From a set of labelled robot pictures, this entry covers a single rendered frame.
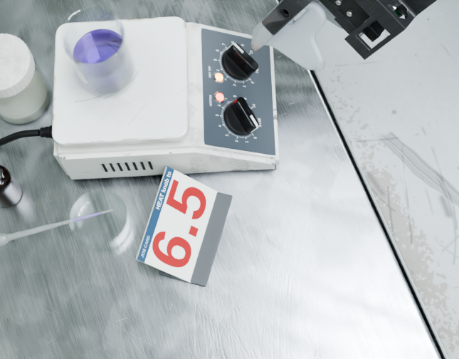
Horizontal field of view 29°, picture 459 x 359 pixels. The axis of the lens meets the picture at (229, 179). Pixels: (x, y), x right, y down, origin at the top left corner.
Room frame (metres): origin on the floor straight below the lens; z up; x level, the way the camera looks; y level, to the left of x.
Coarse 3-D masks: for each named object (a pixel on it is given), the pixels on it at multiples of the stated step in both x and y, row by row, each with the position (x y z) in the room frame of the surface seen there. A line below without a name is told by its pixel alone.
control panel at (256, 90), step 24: (216, 48) 0.40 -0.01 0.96; (264, 48) 0.40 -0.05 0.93; (216, 72) 0.37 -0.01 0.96; (264, 72) 0.38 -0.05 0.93; (240, 96) 0.35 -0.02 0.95; (264, 96) 0.35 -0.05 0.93; (216, 120) 0.33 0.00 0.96; (264, 120) 0.33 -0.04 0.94; (216, 144) 0.30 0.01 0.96; (240, 144) 0.30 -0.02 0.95; (264, 144) 0.31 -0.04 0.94
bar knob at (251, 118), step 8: (232, 104) 0.34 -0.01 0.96; (240, 104) 0.33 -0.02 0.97; (224, 112) 0.33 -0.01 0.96; (232, 112) 0.33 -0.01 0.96; (240, 112) 0.33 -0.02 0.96; (248, 112) 0.33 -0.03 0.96; (224, 120) 0.33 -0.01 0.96; (232, 120) 0.32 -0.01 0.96; (240, 120) 0.32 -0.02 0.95; (248, 120) 0.32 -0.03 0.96; (256, 120) 0.32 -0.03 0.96; (232, 128) 0.32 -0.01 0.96; (240, 128) 0.32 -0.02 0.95; (248, 128) 0.31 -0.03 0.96; (256, 128) 0.31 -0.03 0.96
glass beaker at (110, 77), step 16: (80, 16) 0.40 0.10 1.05; (96, 16) 0.40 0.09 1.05; (112, 16) 0.39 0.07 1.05; (64, 32) 0.38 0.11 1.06; (80, 32) 0.40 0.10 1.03; (64, 48) 0.37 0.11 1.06; (128, 48) 0.37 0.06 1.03; (80, 64) 0.36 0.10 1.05; (96, 64) 0.35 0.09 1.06; (112, 64) 0.35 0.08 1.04; (128, 64) 0.36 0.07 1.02; (80, 80) 0.37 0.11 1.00; (96, 80) 0.35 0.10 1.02; (112, 80) 0.35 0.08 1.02; (128, 80) 0.36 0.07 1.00; (112, 96) 0.35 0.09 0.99
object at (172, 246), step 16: (176, 176) 0.29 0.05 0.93; (176, 192) 0.28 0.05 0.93; (192, 192) 0.28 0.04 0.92; (208, 192) 0.28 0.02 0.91; (176, 208) 0.26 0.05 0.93; (192, 208) 0.26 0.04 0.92; (160, 224) 0.25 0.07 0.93; (176, 224) 0.25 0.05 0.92; (192, 224) 0.25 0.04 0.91; (160, 240) 0.23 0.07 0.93; (176, 240) 0.23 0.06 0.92; (192, 240) 0.23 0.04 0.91; (160, 256) 0.22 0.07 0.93; (176, 256) 0.22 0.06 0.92; (176, 272) 0.21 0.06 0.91
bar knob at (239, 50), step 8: (232, 48) 0.39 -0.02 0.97; (240, 48) 0.39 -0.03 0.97; (224, 56) 0.39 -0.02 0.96; (232, 56) 0.39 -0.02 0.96; (240, 56) 0.38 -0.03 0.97; (248, 56) 0.38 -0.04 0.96; (224, 64) 0.38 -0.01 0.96; (232, 64) 0.38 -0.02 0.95; (240, 64) 0.38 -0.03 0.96; (248, 64) 0.37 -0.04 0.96; (256, 64) 0.38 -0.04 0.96; (232, 72) 0.37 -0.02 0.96; (240, 72) 0.37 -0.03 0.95; (248, 72) 0.37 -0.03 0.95
